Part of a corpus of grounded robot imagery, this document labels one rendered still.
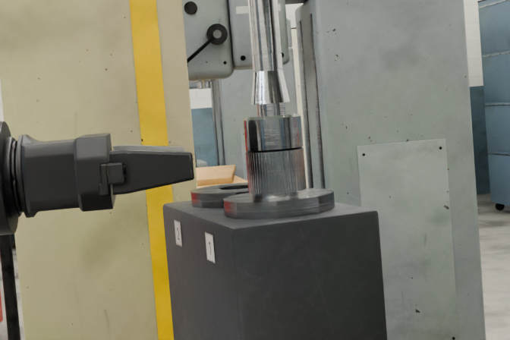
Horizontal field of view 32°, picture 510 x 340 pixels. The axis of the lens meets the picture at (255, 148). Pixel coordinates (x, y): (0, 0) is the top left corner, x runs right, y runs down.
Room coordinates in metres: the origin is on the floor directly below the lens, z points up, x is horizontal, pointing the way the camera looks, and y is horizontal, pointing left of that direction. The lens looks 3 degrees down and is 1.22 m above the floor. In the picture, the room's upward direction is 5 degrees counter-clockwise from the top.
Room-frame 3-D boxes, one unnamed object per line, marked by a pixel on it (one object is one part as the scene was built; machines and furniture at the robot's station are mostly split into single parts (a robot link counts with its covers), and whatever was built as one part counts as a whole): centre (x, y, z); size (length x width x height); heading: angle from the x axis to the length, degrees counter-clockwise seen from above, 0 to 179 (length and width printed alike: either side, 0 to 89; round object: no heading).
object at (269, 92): (0.72, -0.02, 1.26); 0.03 x 0.03 x 0.11
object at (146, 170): (0.65, 0.08, 1.18); 0.06 x 0.02 x 0.03; 97
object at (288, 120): (0.72, -0.02, 1.20); 0.05 x 0.05 x 0.01
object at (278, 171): (0.72, -0.02, 1.17); 0.05 x 0.05 x 0.06
